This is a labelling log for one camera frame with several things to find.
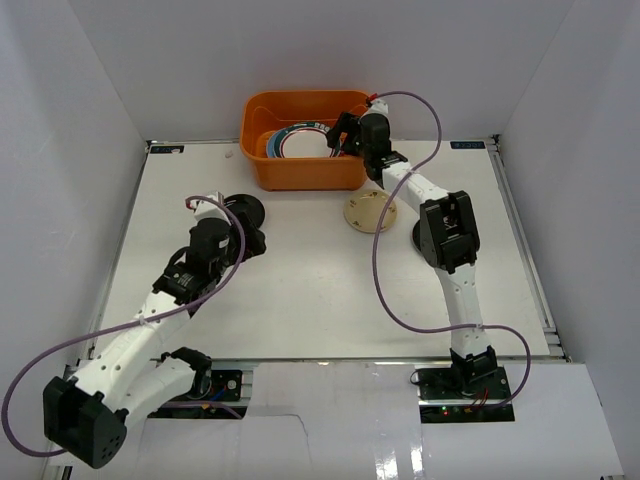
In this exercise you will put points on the left blue table label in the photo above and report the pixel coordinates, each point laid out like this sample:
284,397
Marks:
166,149

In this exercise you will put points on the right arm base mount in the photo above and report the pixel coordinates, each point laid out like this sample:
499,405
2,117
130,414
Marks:
445,399

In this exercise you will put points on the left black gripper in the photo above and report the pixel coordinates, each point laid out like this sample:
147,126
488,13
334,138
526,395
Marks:
248,239

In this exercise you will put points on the right blue table label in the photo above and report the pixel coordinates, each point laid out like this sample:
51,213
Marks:
467,145

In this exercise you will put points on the blue plate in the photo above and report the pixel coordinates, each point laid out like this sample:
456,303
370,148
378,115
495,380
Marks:
270,146

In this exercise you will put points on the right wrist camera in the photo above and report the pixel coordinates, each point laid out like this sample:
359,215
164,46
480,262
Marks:
377,105

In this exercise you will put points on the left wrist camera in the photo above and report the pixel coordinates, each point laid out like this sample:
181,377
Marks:
207,206

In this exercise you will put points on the green rimmed white plate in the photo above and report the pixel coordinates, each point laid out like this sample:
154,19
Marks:
304,140

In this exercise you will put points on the black plate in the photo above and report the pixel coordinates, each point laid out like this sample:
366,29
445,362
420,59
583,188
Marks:
247,208
415,236

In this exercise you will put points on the blue table label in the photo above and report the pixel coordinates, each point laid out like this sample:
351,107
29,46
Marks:
166,149
467,145

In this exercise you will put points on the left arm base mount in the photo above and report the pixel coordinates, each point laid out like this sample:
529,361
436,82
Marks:
221,401

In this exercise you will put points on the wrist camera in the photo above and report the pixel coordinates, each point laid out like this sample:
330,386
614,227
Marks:
377,105
207,206

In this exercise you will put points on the beige small plate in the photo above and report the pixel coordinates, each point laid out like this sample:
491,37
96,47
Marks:
362,211

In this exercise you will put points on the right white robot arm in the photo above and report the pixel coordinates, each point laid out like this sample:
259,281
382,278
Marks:
447,236

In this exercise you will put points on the orange plastic bin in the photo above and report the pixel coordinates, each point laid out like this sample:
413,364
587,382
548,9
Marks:
267,112

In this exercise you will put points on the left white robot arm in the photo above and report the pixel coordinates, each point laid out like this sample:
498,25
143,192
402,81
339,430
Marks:
90,413

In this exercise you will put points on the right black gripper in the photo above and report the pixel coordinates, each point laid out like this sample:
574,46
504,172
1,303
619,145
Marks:
348,122

